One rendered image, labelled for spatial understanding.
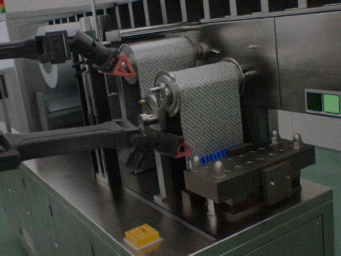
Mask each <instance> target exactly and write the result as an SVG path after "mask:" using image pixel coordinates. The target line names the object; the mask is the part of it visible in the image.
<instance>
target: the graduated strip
mask: <svg viewBox="0 0 341 256"><path fill-rule="evenodd" d="M122 189H123V190H125V191H127V192H129V193H130V194H132V195H134V196H135V197H137V198H139V199H141V200H143V201H145V202H146V203H148V204H150V206H152V207H154V208H155V209H157V210H159V211H160V212H163V213H164V214H166V215H168V216H169V217H171V218H173V219H175V220H176V221H178V222H180V223H181V224H183V225H185V226H187V227H189V228H191V229H192V230H194V231H196V232H197V233H199V234H201V235H203V236H204V237H206V238H207V239H209V240H211V241H212V242H213V241H215V240H217V239H219V238H218V237H216V236H214V235H212V234H210V233H209V232H207V231H205V230H203V229H201V228H200V227H198V226H196V225H194V224H193V223H191V222H189V221H187V220H185V219H183V218H181V217H180V216H178V215H176V214H175V213H173V212H171V211H169V210H168V209H166V208H164V207H162V206H160V205H159V204H157V203H156V202H154V201H152V200H150V199H148V198H147V197H145V196H143V195H141V194H140V193H137V192H135V191H134V190H132V189H130V188H128V187H127V186H126V187H123V188H122Z"/></svg>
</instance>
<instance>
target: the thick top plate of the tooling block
mask: <svg viewBox="0 0 341 256"><path fill-rule="evenodd" d="M303 146H304V147H303V148H298V149H295V148H292V141H290V140H286V139H281V143H271V140H270V141H267V142H264V143H260V144H258V145H255V146H254V149H251V150H248V151H246V152H243V153H242V154H239V155H235V156H229V155H227V156H224V157H221V158H218V159H215V160H213V161H209V162H207V163H203V164H202V167H203V170H202V171H199V172H193V171H191V168H189V169H186V170H183V173H184V182H185V188H186V189H188V190H190V191H192V192H194V193H196V194H198V195H201V196H203V197H205V198H207V199H209V200H211V201H215V202H217V203H221V202H223V201H226V200H228V199H230V198H233V197H236V196H238V195H241V194H244V193H246V192H248V191H251V190H253V189H255V188H258V187H260V186H262V171H261V170H262V169H264V168H267V167H270V166H272V165H275V164H278V163H281V162H283V161H289V162H290V169H291V173H294V172H296V171H298V170H301V169H303V168H306V167H308V166H311V165H313V164H316V161H315V146H314V145H309V144H305V143H303ZM217 161H221V162H222V163H223V166H224V169H225V174H226V177H224V178H217V179H216V178H215V177H214V165H215V163H216V162H217Z"/></svg>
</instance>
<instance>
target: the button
mask: <svg viewBox="0 0 341 256"><path fill-rule="evenodd" d="M125 235H126V239H127V240H128V241H129V242H130V243H131V244H132V245H134V246H135V247H137V248H140V247H142V246H144V245H147V244H149V243H151V242H154V241H156V240H158V239H159V233H158V231H156V230H155V229H153V228H152V227H150V226H149V225H148V224H144V225H142V226H139V227H136V228H133V229H131V230H128V231H126V232H125Z"/></svg>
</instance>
